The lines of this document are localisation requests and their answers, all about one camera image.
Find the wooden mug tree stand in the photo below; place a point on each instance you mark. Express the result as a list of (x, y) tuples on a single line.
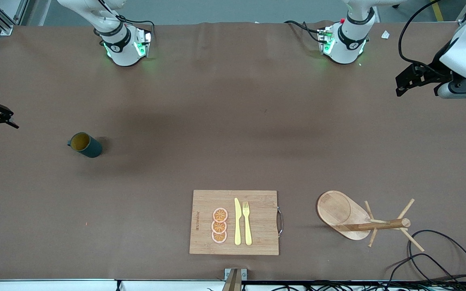
[(334, 210)]

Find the orange slice toy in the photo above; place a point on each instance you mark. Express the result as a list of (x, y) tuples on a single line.
[(219, 238), (220, 215), (219, 227)]

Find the aluminium camera post with bracket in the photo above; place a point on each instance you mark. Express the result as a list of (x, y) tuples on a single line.
[(235, 279)]

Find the aluminium frame profile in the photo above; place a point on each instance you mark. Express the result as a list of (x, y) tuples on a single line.
[(2, 22)]

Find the yellow plastic fork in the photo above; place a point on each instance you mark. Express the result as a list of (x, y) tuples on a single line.
[(247, 226)]

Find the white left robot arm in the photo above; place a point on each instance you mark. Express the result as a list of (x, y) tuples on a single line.
[(348, 44)]

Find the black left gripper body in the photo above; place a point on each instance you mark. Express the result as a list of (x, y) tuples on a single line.
[(435, 71)]

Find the yellow plastic knife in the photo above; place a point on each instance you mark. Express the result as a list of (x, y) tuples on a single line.
[(238, 226)]

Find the small white paper scrap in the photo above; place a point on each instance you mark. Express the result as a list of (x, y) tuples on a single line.
[(386, 34)]

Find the teal cup with yellow inside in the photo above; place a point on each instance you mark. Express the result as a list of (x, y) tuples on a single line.
[(91, 148)]

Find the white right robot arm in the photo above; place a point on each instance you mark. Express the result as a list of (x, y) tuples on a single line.
[(121, 48)]

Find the brown table cover sheet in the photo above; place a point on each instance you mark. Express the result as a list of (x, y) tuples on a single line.
[(217, 141)]

